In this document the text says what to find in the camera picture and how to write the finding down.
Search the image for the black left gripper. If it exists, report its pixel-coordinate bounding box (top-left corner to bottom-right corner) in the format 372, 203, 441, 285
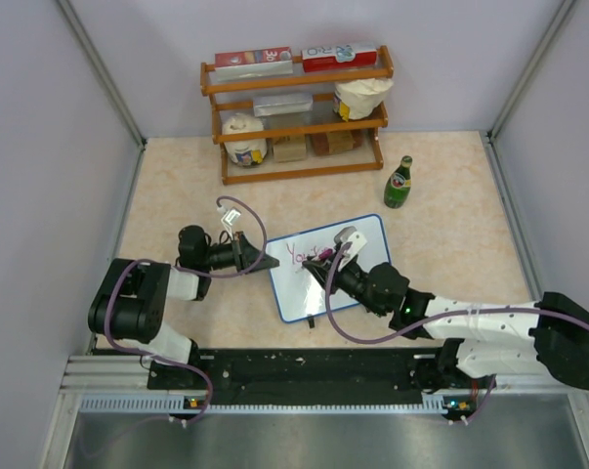
199, 230, 277, 274

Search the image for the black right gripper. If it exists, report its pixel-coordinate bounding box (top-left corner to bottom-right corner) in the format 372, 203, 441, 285
305, 251, 388, 318

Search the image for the magenta capped whiteboard marker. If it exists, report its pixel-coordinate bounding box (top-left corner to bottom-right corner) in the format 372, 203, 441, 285
317, 248, 333, 260

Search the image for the blue framed whiteboard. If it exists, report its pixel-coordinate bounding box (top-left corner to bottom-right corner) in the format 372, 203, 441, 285
266, 214, 391, 323

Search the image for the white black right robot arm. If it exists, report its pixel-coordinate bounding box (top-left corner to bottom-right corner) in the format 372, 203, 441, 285
302, 256, 589, 391

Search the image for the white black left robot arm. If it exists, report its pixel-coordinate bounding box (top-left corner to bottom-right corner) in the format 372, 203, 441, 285
109, 225, 279, 388

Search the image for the white flour bag left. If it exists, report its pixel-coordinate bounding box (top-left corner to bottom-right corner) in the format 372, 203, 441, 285
222, 112, 268, 167

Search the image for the white flour bag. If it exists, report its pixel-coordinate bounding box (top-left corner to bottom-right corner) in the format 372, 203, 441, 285
333, 78, 394, 121
222, 112, 268, 167

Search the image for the green glass Perrier bottle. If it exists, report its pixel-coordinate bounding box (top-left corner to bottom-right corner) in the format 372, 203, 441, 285
384, 155, 413, 209

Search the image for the brown brick-pattern box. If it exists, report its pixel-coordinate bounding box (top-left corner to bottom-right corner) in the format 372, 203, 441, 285
310, 130, 363, 156

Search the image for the orange wooden shelf rack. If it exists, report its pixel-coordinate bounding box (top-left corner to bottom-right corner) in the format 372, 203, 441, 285
200, 45, 395, 185

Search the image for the clear plastic container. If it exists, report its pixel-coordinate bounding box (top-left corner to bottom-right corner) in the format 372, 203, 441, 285
253, 92, 314, 128

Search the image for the white flour bag right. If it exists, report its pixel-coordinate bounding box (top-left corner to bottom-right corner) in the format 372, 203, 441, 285
333, 78, 394, 121

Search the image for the red foil roll box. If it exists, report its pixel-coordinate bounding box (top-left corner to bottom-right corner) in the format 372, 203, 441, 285
214, 47, 294, 80

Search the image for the red white wrap box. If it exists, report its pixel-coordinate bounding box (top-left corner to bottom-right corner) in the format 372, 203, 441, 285
301, 42, 378, 72

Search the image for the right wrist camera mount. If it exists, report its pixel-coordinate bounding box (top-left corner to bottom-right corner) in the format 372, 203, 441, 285
334, 226, 367, 271

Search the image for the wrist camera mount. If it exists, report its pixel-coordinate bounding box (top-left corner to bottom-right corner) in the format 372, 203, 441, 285
334, 226, 367, 271
217, 206, 241, 235

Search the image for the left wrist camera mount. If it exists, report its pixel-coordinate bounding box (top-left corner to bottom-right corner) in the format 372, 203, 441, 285
217, 206, 241, 235

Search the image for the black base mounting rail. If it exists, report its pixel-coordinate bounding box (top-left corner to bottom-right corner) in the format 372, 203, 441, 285
147, 348, 491, 406

